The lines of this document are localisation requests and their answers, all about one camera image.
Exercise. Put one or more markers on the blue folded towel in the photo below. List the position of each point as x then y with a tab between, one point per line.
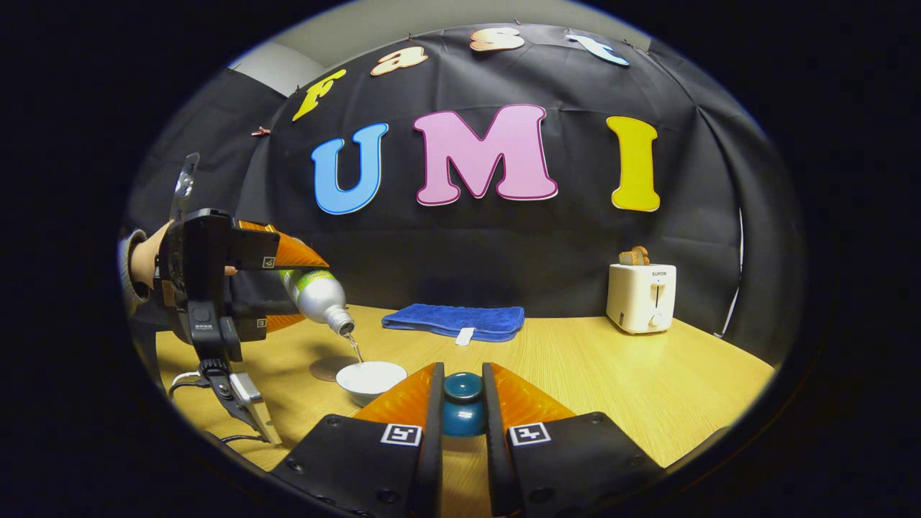
453	318

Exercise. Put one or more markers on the round brown coaster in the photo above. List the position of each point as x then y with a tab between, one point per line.
327	368

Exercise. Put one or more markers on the white toaster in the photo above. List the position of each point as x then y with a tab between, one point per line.
640	298

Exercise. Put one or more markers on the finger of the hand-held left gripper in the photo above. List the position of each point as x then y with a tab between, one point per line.
250	327
255	248

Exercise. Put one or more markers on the silver green water bottle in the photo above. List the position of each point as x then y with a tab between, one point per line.
316	296

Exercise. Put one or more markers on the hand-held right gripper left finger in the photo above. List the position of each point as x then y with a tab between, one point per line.
429	460

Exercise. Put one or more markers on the brown bread slice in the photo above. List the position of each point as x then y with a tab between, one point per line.
634	256

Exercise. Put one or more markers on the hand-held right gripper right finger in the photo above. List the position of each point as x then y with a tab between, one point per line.
496	460

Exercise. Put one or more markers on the black backdrop cloth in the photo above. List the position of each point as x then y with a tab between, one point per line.
504	252

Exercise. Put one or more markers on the white teacup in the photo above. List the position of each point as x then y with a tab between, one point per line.
370	378

